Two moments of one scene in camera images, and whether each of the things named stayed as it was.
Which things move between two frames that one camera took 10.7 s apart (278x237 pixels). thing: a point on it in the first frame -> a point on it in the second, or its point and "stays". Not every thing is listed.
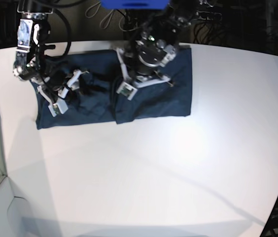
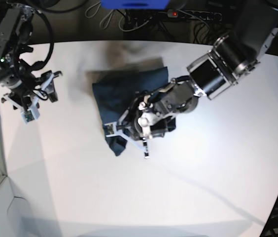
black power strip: (210, 16) stays
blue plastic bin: (135, 5) stays
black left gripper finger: (85, 84) -> (51, 91)
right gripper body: (146, 63) -> (149, 121)
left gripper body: (56, 78) -> (21, 94)
